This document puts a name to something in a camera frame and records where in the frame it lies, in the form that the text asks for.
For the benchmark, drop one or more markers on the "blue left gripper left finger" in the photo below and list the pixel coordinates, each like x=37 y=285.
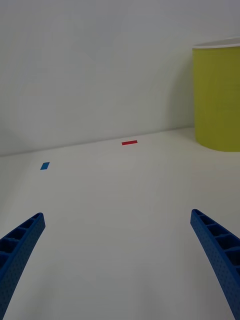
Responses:
x=17 y=255

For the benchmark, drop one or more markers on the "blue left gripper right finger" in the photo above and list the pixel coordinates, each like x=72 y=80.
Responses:
x=220 y=250

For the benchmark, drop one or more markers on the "yellow-green plastic bin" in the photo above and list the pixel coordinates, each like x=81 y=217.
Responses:
x=217 y=100

